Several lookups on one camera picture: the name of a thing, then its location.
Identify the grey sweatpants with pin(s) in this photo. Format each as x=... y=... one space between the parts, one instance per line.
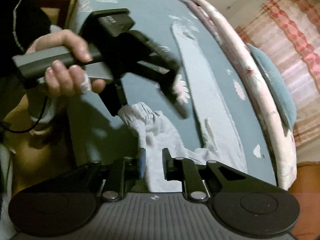
x=155 y=130

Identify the teal floral pillow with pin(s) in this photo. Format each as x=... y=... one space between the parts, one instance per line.
x=272 y=85

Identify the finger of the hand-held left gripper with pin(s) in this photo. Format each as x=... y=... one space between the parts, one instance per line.
x=176 y=100
x=115 y=102

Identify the pink patterned curtain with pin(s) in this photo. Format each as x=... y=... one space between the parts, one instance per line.
x=295 y=30

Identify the person's left forearm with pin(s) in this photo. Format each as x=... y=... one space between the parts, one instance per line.
x=25 y=17

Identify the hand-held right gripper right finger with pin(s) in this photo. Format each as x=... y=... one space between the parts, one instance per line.
x=166 y=165

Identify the bed with teal floral sheet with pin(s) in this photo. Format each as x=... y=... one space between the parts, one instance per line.
x=155 y=12

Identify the pink floral folded quilt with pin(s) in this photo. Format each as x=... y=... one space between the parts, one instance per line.
x=250 y=80

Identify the wooden headboard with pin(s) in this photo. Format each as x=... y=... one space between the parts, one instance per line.
x=307 y=180

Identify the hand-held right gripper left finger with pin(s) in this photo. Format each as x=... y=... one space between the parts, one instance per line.
x=142 y=165

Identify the person's left hand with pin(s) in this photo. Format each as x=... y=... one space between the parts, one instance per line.
x=62 y=38

